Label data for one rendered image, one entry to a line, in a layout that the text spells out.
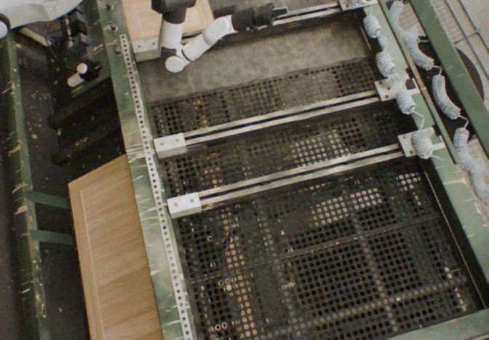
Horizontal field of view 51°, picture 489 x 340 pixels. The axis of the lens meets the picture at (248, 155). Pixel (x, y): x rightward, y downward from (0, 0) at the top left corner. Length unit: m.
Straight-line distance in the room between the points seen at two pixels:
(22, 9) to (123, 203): 0.94
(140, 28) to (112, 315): 1.33
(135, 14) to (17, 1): 0.60
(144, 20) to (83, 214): 0.98
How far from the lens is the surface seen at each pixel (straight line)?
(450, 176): 2.28
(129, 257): 2.43
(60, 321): 2.81
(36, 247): 2.57
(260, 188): 2.10
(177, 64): 2.17
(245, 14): 2.06
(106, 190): 2.58
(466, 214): 2.24
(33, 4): 2.25
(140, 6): 2.67
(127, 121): 2.28
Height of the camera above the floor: 1.96
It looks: 20 degrees down
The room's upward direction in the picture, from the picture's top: 65 degrees clockwise
